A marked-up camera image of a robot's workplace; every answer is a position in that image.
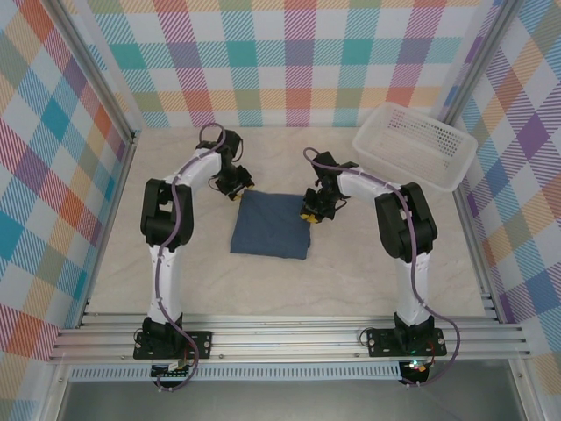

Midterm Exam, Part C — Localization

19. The blue t-shirt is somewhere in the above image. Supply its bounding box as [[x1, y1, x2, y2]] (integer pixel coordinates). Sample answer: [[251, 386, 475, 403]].
[[229, 189, 313, 261]]

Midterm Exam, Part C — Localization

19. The white plastic basket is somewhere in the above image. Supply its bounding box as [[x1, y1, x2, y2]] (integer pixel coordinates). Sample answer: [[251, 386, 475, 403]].
[[352, 102, 479, 193]]

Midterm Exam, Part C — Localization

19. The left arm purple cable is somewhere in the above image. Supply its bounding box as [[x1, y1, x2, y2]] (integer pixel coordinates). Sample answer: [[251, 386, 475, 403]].
[[152, 123, 229, 392]]

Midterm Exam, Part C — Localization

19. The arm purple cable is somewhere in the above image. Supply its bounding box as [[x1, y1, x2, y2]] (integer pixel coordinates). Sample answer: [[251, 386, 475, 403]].
[[152, 123, 229, 392], [302, 146, 462, 389]]

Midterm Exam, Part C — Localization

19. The aluminium mounting rail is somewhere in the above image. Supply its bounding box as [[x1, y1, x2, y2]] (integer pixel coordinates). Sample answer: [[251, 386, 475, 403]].
[[48, 311, 532, 363]]

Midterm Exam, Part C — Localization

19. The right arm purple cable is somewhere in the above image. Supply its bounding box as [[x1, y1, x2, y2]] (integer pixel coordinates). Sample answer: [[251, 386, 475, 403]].
[[302, 146, 462, 389]]

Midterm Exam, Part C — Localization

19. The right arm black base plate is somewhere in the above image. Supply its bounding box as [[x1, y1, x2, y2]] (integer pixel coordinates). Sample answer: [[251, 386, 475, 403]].
[[365, 326, 449, 359]]

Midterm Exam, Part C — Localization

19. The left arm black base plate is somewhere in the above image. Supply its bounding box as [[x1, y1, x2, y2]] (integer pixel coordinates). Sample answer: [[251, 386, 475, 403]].
[[132, 328, 214, 361]]

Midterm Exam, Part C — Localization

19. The slotted white cable duct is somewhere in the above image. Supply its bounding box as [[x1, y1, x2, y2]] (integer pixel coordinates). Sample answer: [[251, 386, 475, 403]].
[[68, 363, 403, 382]]

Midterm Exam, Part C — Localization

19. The aluminium side rail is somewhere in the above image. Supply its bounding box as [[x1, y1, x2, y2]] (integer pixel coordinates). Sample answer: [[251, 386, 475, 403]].
[[451, 188, 501, 322]]

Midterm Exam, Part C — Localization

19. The aluminium frame post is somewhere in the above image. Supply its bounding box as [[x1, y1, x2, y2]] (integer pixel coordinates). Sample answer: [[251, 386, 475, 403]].
[[437, 0, 519, 129], [42, 0, 142, 144]]

